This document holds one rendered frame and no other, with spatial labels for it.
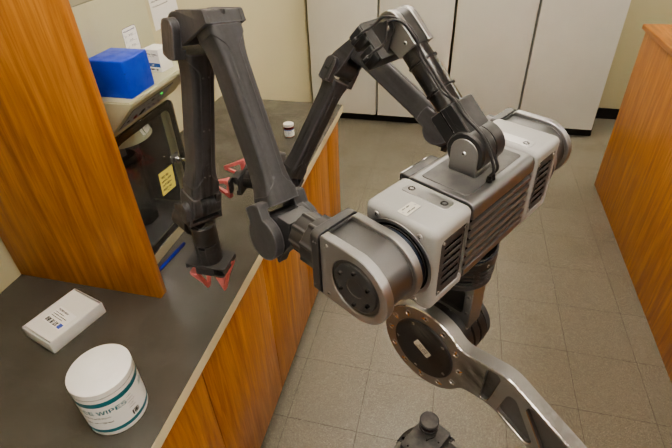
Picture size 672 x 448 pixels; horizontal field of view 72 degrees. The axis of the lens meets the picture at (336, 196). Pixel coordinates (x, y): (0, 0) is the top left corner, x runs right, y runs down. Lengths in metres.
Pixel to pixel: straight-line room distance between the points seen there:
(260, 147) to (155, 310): 0.78
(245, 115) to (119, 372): 0.63
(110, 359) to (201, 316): 0.31
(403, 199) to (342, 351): 1.77
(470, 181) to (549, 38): 3.47
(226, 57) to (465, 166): 0.42
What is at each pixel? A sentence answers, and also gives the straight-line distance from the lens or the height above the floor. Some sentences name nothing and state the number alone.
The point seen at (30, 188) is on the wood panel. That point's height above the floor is 1.29.
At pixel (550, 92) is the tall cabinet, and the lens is 4.35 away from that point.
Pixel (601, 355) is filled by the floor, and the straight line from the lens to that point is 2.68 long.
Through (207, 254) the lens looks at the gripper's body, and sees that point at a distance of 1.11.
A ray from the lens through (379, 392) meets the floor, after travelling 2.30.
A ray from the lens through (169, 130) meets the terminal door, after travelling 1.53.
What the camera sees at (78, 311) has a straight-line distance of 1.48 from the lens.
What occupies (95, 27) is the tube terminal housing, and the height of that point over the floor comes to 1.65.
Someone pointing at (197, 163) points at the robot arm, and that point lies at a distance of 0.98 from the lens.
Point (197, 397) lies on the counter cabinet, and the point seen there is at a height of 0.80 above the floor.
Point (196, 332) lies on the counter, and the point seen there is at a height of 0.94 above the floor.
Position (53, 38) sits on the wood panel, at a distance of 1.14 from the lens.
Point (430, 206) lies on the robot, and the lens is 0.70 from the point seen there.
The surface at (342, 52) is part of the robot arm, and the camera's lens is 1.31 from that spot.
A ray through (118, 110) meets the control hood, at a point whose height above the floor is 1.49.
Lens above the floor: 1.93
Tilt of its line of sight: 34 degrees down
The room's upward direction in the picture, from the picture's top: 2 degrees counter-clockwise
